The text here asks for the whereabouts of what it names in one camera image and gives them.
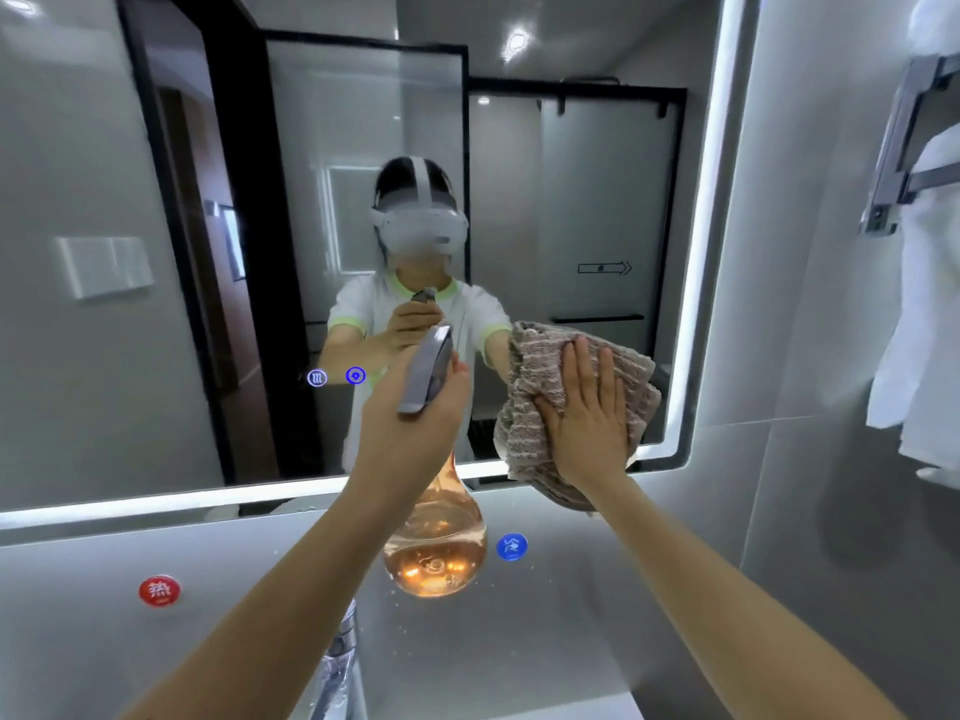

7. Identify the person's left hand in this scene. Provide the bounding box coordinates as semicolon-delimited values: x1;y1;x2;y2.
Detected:
351;350;474;494

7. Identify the person's right hand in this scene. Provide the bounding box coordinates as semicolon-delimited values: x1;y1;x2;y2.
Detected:
531;334;633;494

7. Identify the grey striped cleaning cloth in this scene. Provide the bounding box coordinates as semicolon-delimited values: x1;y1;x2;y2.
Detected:
492;319;663;513

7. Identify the orange glass spray bottle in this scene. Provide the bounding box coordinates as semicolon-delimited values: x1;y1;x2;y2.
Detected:
381;325;489;600

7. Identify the person's right forearm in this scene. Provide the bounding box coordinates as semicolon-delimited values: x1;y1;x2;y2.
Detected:
576;472;910;720

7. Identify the person's left forearm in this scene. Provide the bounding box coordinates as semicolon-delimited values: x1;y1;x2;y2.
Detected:
120;472;453;720

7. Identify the chrome faucet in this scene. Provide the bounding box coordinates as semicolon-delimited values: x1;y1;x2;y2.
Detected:
321;598;363;720

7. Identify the white hanging towel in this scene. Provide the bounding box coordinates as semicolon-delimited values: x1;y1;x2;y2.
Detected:
865;133;960;490

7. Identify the round red sticker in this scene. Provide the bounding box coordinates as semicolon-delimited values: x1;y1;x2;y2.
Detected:
138;574;183;609

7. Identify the grey metal towel rack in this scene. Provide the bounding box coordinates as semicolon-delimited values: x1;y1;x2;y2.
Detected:
858;52;960;238

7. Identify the illuminated bathroom wall mirror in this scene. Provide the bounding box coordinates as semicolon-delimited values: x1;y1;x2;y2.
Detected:
0;0;763;533

